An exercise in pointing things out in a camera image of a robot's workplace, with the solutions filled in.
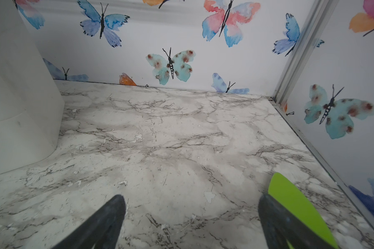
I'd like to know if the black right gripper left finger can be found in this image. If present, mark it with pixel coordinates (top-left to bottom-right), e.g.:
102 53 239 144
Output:
54 195 126 249

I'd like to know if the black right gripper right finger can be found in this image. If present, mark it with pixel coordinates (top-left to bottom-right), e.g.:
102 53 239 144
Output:
258 194 332 249

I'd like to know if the white three-drawer cabinet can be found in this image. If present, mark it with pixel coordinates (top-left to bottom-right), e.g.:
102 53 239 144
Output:
0 1 64 174

